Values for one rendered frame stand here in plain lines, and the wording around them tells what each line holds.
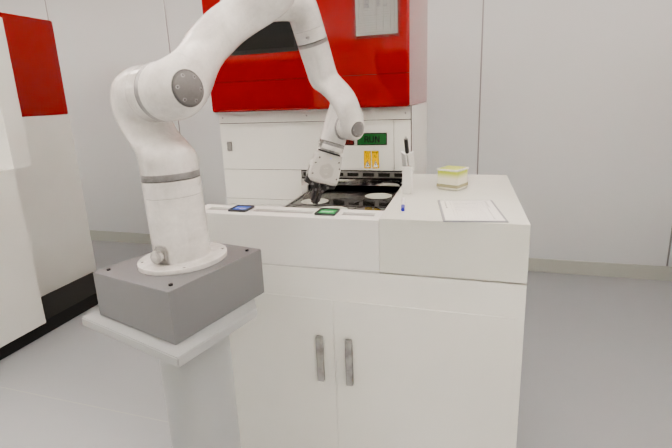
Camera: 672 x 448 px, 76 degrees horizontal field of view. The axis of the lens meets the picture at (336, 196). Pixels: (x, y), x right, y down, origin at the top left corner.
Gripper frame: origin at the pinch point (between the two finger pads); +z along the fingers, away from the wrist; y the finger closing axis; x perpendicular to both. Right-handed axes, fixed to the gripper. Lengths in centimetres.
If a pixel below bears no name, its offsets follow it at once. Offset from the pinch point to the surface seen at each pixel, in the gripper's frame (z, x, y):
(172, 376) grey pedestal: 41, -41, -34
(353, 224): 0.0, -33.0, 0.7
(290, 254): 13.9, -22.8, -9.9
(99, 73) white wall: -19, 299, -121
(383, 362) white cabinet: 34, -37, 19
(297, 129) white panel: -19.7, 40.4, -2.3
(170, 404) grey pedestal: 49, -40, -32
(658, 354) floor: 33, -5, 187
